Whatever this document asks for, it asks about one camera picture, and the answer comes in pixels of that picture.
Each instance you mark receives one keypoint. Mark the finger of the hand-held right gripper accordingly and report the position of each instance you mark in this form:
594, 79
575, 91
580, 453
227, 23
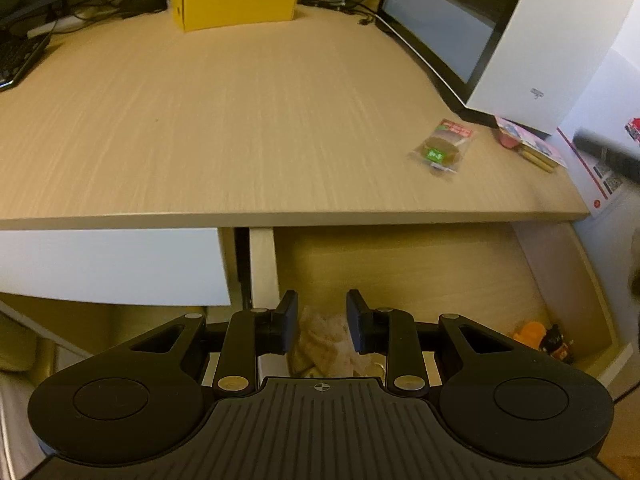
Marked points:
617, 157

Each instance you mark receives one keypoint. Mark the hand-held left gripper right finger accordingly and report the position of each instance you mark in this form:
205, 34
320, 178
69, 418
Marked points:
356, 322

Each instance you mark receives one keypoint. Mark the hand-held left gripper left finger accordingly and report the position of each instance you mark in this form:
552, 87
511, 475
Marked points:
288, 321

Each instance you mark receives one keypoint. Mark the wooden drawer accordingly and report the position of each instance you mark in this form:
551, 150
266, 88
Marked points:
450, 270

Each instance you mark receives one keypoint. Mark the orange plastic toy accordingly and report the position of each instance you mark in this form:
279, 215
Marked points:
530, 337

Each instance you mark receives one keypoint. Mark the white drawer front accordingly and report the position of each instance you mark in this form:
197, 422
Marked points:
110, 265

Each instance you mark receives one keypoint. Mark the white and red carton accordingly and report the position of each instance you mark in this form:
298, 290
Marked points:
595, 180

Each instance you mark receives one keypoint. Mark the pink packet of sticks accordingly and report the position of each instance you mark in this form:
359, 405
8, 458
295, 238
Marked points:
532, 145

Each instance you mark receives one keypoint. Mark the white computer case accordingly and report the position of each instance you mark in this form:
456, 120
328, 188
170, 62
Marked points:
540, 45

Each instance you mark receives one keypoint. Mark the clear snack packet green label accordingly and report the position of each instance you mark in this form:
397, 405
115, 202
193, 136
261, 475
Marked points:
442, 147

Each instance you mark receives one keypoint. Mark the yellow cardboard box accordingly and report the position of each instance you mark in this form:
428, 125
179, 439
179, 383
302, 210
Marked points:
235, 2

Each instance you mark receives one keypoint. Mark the black power adapter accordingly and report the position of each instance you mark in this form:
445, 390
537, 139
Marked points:
145, 5

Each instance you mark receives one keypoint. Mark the black keyboard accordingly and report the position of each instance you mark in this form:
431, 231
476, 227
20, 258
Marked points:
20, 57

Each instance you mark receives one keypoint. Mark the white power strip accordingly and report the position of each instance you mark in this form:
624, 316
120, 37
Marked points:
55, 25

